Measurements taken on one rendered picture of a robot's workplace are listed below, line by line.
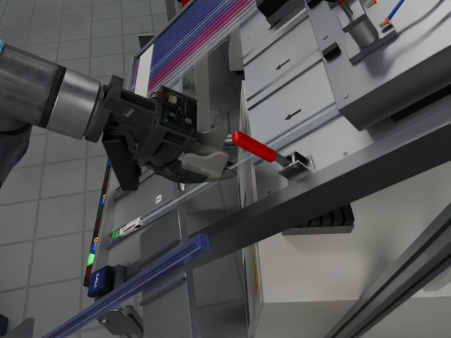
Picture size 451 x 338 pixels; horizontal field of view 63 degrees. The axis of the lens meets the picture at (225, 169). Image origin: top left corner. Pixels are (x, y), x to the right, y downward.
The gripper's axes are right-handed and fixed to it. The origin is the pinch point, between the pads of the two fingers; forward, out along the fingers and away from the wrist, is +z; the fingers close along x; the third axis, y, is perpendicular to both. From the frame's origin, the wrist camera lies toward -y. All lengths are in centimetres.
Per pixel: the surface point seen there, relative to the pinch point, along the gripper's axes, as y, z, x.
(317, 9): 22.0, 0.6, 11.5
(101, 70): -117, -7, 146
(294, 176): 10.7, 2.9, -6.9
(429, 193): -1, 61, 15
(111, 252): -30.4, -6.9, -2.7
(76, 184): -116, -6, 64
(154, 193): -18.6, -3.8, 5.0
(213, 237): -3.0, -0.5, -10.0
